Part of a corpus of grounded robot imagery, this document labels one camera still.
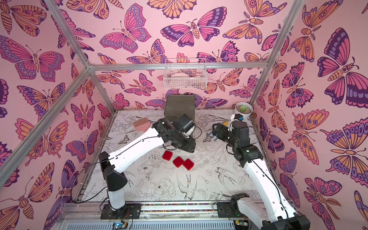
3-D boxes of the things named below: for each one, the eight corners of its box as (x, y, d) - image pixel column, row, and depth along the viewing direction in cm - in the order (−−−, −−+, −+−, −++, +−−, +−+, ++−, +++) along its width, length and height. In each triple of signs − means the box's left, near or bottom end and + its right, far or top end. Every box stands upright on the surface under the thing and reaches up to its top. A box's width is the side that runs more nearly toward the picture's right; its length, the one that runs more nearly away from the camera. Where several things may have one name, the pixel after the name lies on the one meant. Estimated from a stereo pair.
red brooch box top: (162, 158, 95) (162, 156, 93) (165, 152, 98) (165, 150, 96) (169, 160, 94) (169, 158, 92) (172, 154, 97) (172, 152, 95)
